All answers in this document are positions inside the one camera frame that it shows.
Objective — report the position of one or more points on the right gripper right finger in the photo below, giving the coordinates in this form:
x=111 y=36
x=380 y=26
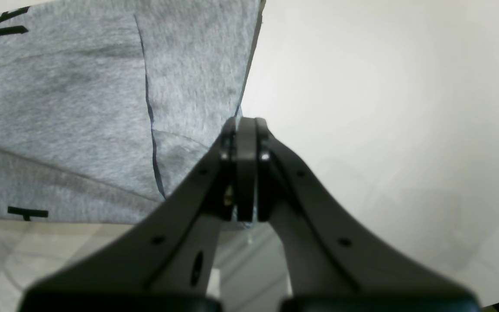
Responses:
x=336 y=264

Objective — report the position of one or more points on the grey T-shirt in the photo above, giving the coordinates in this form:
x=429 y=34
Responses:
x=106 y=105

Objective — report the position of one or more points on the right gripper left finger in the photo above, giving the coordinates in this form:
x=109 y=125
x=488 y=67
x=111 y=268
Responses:
x=164 y=263

